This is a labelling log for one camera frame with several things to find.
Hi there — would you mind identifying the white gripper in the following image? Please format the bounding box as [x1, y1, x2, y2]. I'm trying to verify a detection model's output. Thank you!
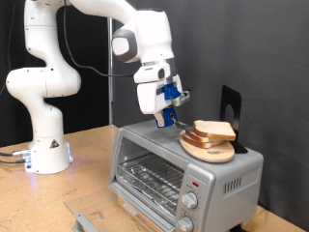
[136, 73, 183, 128]

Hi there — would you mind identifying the black spatula with blue block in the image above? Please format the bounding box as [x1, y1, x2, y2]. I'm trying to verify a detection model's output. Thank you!
[156, 106, 195, 133]

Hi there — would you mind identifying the glass oven door with handle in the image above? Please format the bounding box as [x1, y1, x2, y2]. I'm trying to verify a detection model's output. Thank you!
[63, 184, 177, 232]

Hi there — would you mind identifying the silver oven knob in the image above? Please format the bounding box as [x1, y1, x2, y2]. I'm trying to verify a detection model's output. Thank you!
[181, 191, 199, 210]
[176, 216, 195, 232]

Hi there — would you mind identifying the silver toaster oven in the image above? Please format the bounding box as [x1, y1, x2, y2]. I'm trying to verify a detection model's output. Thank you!
[109, 116, 265, 232]

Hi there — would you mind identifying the vertical metal pole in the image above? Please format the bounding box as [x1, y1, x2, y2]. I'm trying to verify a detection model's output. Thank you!
[107, 17, 115, 126]

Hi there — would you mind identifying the round wooden cutting board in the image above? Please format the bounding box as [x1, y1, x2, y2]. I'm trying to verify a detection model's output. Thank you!
[179, 129, 237, 163]

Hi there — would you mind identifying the black backdrop cloth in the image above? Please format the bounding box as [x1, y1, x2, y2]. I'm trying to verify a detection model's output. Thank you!
[0, 0, 110, 148]

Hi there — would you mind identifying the black metal bookend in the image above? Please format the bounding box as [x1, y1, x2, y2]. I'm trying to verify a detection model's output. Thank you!
[219, 84, 249, 155]

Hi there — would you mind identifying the dark grey backdrop cloth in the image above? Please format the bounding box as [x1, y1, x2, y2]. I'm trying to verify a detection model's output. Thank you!
[112, 0, 309, 231]

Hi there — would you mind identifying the wire oven rack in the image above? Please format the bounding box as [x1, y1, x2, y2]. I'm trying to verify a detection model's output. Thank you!
[116, 153, 185, 216]

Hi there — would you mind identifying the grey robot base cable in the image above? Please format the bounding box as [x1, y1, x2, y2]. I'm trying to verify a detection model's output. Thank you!
[0, 148, 32, 158]
[0, 158, 28, 165]

